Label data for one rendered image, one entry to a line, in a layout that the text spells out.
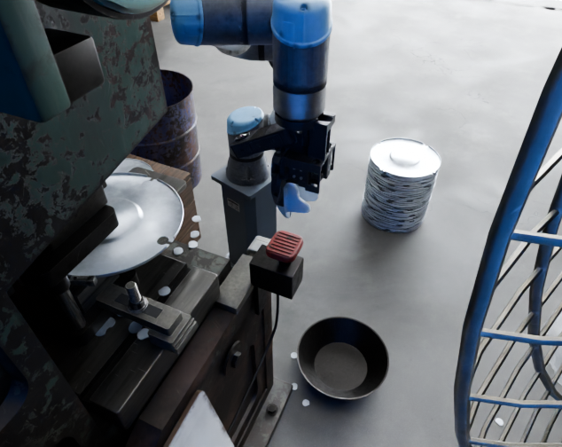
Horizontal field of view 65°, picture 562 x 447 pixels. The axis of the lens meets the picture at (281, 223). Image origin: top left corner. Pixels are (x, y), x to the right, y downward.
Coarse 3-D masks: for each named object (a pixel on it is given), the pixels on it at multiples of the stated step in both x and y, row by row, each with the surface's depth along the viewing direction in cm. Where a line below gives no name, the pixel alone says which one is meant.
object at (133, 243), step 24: (120, 192) 91; (144, 192) 91; (168, 192) 92; (120, 216) 85; (144, 216) 86; (168, 216) 86; (120, 240) 81; (144, 240) 82; (168, 240) 82; (96, 264) 77; (120, 264) 77
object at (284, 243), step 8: (280, 232) 86; (288, 232) 86; (272, 240) 85; (280, 240) 85; (288, 240) 85; (296, 240) 84; (272, 248) 83; (280, 248) 83; (288, 248) 83; (296, 248) 83; (272, 256) 82; (280, 256) 82; (288, 256) 81
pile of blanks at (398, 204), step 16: (368, 176) 189; (384, 176) 180; (432, 176) 180; (368, 192) 192; (384, 192) 183; (400, 192) 180; (416, 192) 180; (368, 208) 196; (384, 208) 188; (400, 208) 185; (416, 208) 186; (384, 224) 193; (400, 224) 192; (416, 224) 196
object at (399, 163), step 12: (384, 144) 192; (396, 144) 192; (408, 144) 192; (420, 144) 192; (372, 156) 185; (384, 156) 185; (396, 156) 184; (408, 156) 184; (420, 156) 185; (432, 156) 185; (396, 168) 179; (408, 168) 179; (420, 168) 179; (432, 168) 179
